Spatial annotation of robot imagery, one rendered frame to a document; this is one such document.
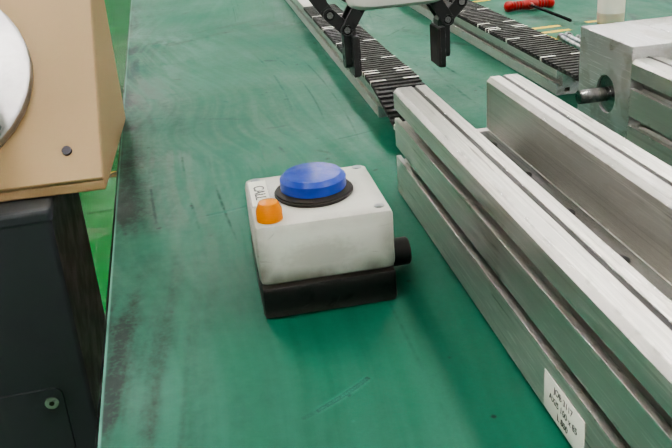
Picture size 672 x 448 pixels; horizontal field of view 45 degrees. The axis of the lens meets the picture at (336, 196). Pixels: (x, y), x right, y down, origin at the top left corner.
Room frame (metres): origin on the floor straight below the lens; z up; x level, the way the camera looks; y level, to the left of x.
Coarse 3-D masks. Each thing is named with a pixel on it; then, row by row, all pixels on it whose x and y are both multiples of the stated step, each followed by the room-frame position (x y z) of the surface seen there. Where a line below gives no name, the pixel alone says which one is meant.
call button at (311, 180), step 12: (300, 168) 0.46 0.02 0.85; (312, 168) 0.46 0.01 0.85; (324, 168) 0.46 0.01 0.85; (336, 168) 0.46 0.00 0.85; (288, 180) 0.45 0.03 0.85; (300, 180) 0.44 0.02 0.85; (312, 180) 0.44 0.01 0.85; (324, 180) 0.44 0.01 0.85; (336, 180) 0.44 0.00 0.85; (288, 192) 0.44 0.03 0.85; (300, 192) 0.44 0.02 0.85; (312, 192) 0.44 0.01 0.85; (324, 192) 0.44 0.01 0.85; (336, 192) 0.44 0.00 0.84
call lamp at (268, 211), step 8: (264, 200) 0.42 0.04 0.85; (272, 200) 0.42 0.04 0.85; (256, 208) 0.42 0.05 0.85; (264, 208) 0.42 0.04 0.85; (272, 208) 0.42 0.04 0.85; (280, 208) 0.42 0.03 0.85; (256, 216) 0.42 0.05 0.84; (264, 216) 0.42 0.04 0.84; (272, 216) 0.41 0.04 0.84; (280, 216) 0.42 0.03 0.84
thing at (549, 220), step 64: (448, 128) 0.48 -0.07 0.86; (512, 128) 0.54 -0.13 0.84; (576, 128) 0.46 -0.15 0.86; (448, 192) 0.45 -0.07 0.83; (512, 192) 0.37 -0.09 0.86; (576, 192) 0.44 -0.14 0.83; (640, 192) 0.37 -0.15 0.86; (448, 256) 0.46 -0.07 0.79; (512, 256) 0.35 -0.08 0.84; (576, 256) 0.30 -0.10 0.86; (640, 256) 0.37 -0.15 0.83; (512, 320) 0.35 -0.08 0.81; (576, 320) 0.29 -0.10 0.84; (640, 320) 0.25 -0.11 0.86; (576, 384) 0.29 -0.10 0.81; (640, 384) 0.25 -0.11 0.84
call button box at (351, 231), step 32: (256, 192) 0.46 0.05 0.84; (352, 192) 0.45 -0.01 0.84; (256, 224) 0.42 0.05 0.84; (288, 224) 0.41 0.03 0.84; (320, 224) 0.42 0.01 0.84; (352, 224) 0.42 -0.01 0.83; (384, 224) 0.42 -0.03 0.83; (256, 256) 0.42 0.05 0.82; (288, 256) 0.41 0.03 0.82; (320, 256) 0.42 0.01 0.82; (352, 256) 0.42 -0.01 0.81; (384, 256) 0.42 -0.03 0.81; (288, 288) 0.41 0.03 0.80; (320, 288) 0.42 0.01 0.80; (352, 288) 0.42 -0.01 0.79; (384, 288) 0.42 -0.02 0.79
